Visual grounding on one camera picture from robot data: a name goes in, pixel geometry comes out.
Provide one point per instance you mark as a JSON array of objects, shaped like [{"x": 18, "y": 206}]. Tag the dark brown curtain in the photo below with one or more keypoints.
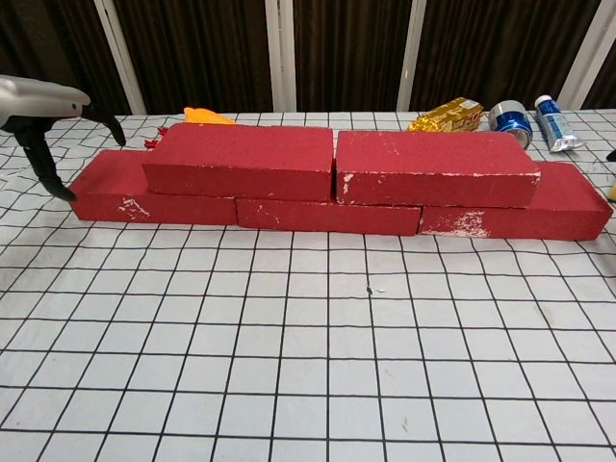
[{"x": 202, "y": 48}]

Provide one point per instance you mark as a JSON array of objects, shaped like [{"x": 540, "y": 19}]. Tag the white black grid tablecloth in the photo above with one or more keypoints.
[{"x": 327, "y": 385}]

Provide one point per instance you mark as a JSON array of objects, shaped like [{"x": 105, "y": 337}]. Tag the gold foil snack package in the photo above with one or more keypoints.
[{"x": 447, "y": 119}]

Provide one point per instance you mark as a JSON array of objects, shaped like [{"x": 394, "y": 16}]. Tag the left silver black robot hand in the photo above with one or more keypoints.
[{"x": 33, "y": 98}]

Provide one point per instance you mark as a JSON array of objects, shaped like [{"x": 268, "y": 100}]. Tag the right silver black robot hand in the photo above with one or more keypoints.
[{"x": 613, "y": 156}]

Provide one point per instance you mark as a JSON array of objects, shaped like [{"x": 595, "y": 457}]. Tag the blue silver drink can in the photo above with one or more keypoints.
[{"x": 511, "y": 120}]

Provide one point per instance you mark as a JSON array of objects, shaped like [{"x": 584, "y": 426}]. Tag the yellow sponge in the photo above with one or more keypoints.
[{"x": 612, "y": 191}]

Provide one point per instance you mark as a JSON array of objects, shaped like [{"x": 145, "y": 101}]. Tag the white metal frame pole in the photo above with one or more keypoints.
[
  {"x": 584, "y": 58},
  {"x": 280, "y": 53},
  {"x": 120, "y": 58},
  {"x": 413, "y": 53}
]

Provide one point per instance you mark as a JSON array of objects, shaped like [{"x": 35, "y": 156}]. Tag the yellow rubber chicken toy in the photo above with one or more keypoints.
[{"x": 204, "y": 116}]

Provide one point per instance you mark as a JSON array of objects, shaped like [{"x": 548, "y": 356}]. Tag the red brick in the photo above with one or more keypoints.
[
  {"x": 327, "y": 216},
  {"x": 433, "y": 163},
  {"x": 240, "y": 154},
  {"x": 568, "y": 207},
  {"x": 110, "y": 192}
]

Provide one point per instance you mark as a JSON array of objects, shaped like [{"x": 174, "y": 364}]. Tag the blue white squeeze tube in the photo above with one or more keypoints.
[{"x": 553, "y": 122}]

